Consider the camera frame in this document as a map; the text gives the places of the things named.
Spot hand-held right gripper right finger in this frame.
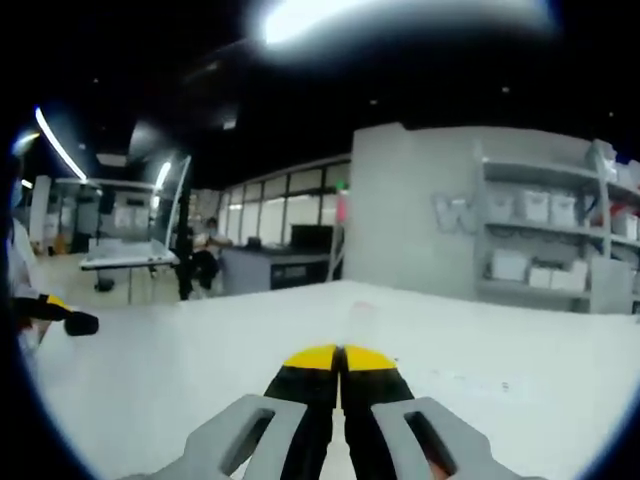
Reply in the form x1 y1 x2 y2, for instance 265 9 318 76
340 344 546 480

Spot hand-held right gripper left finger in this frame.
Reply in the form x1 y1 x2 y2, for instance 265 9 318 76
117 344 341 480

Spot white desk with black legs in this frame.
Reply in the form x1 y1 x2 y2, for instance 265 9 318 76
79 238 182 306

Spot black box with labels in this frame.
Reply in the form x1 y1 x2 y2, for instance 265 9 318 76
269 262 309 291

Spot black pole stand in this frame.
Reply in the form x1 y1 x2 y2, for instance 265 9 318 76
174 197 197 302

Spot grey counter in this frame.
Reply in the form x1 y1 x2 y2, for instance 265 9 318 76
219 243 347 297

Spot black flat monitor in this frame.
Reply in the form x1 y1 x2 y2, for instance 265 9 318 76
289 223 336 249

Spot grey metal shelf rack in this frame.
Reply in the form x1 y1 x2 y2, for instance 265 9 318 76
472 138 640 315

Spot rows of white storage boxes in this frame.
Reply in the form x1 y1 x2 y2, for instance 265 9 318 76
492 187 640 294

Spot grey board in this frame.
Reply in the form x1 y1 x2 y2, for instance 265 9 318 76
589 256 635 315

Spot clear plastic bin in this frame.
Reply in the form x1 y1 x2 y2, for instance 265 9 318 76
592 138 621 169

